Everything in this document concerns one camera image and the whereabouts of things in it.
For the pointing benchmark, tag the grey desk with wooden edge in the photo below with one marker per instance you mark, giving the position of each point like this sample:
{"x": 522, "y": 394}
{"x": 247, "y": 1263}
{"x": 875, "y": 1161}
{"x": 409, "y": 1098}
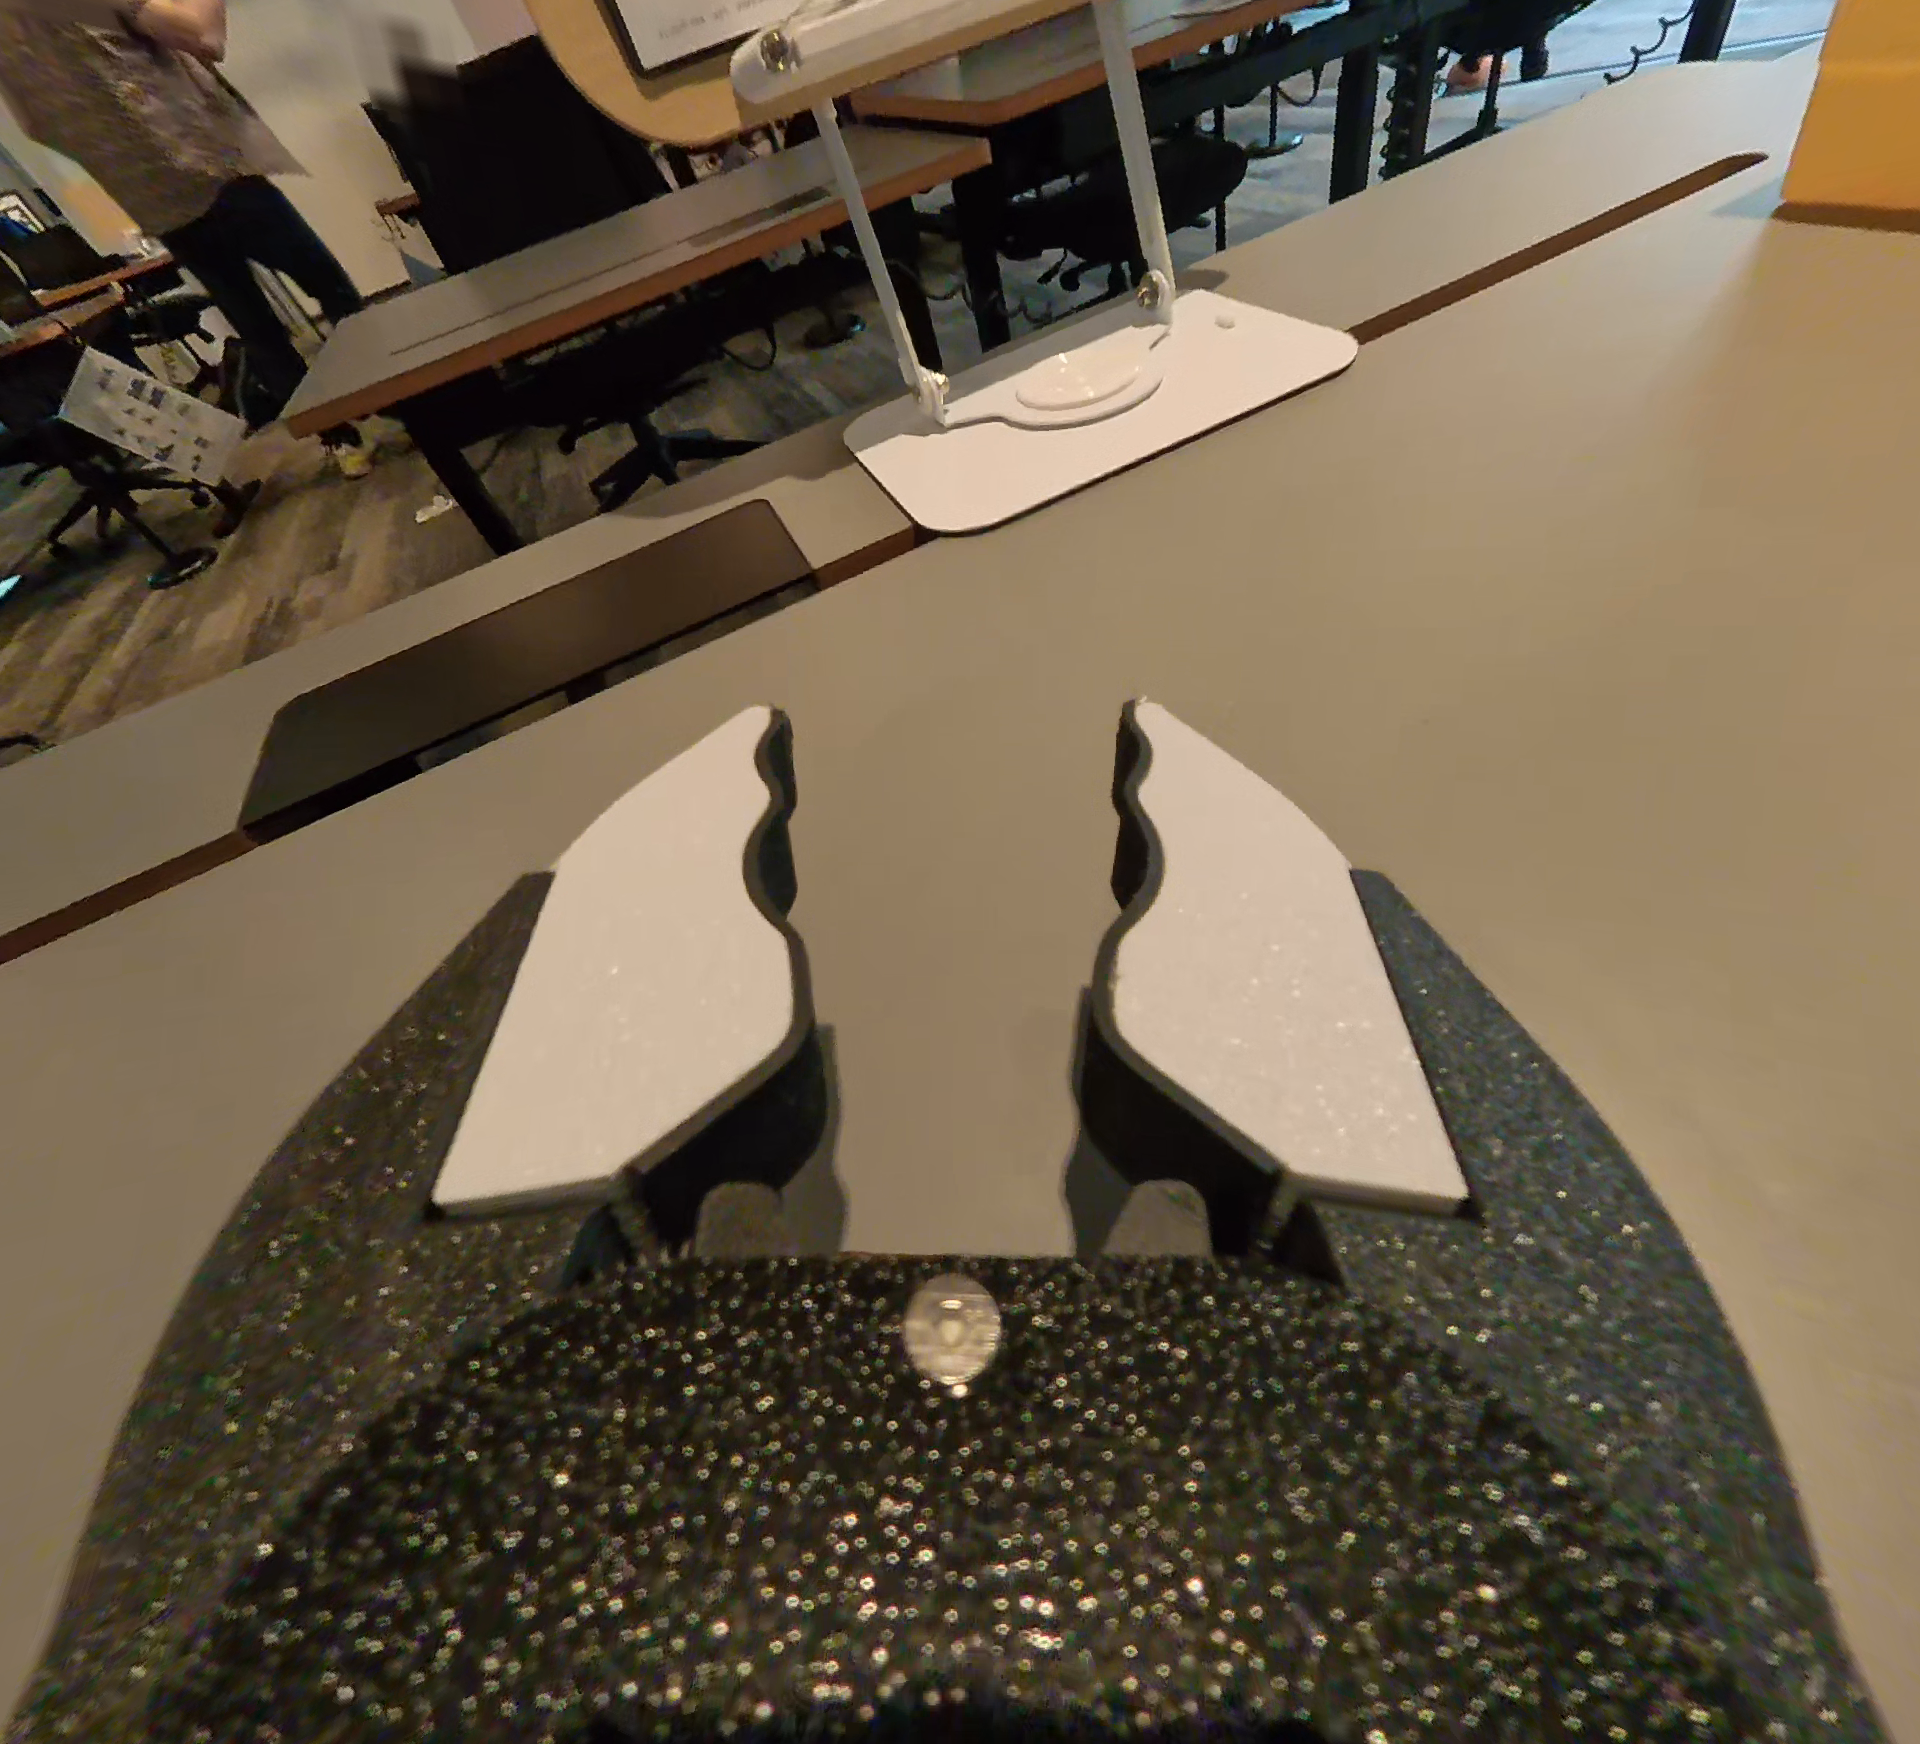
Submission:
{"x": 600, "y": 273}

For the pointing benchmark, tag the yellow plastic container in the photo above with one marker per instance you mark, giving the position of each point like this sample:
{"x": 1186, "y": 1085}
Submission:
{"x": 1860, "y": 78}

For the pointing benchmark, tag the printed paper sheet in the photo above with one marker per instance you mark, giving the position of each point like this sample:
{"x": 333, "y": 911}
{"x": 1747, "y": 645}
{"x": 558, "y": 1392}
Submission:
{"x": 150, "y": 416}

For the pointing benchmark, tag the white folding stand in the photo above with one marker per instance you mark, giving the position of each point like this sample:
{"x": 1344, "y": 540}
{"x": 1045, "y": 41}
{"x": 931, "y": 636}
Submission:
{"x": 1200, "y": 379}

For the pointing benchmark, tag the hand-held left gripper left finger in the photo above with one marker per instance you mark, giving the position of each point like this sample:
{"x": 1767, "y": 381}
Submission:
{"x": 644, "y": 979}

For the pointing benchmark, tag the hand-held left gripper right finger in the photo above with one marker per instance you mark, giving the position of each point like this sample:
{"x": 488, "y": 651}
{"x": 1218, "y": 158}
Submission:
{"x": 1260, "y": 996}

